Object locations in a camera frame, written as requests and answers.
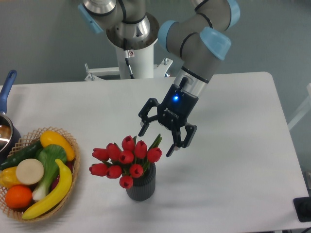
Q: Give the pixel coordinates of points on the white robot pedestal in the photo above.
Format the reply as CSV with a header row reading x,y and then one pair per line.
x,y
132,64

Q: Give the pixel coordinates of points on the green cucumber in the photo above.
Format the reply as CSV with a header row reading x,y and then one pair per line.
x,y
27,152

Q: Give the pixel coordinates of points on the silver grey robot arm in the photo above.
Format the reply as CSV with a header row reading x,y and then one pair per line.
x,y
199,41

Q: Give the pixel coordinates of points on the white frame at right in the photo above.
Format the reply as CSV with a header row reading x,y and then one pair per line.
x,y
301,110

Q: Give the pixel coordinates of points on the dark red vegetable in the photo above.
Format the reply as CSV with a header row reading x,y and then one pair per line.
x,y
56,180

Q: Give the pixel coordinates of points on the blue handled saucepan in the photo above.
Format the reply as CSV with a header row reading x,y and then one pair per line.
x,y
9,135

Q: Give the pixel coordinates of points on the woven wicker basket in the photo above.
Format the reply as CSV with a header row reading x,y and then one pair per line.
x,y
26,140

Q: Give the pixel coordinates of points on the black device at table edge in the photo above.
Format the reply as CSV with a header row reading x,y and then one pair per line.
x,y
303,208

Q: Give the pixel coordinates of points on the yellow squash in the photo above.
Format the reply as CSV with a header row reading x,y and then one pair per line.
x,y
53,138

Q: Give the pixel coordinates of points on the dark grey ribbed vase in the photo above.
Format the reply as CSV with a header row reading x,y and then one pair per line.
x,y
143,187

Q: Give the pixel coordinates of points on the orange fruit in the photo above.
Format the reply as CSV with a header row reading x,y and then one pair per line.
x,y
18,197

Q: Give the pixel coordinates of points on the yellow bell pepper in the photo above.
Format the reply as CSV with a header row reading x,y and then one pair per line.
x,y
8,177

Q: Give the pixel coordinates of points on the beige round disc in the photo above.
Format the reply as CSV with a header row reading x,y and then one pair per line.
x,y
29,171

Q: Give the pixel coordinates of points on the yellow banana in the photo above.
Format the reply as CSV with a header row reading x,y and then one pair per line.
x,y
53,198

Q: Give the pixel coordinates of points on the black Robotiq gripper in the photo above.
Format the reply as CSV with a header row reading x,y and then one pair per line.
x,y
172,113

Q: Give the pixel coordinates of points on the green bok choy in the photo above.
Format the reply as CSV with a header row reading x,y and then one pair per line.
x,y
47,157

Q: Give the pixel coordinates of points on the red tulip bouquet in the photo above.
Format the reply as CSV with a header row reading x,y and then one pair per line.
x,y
129,162

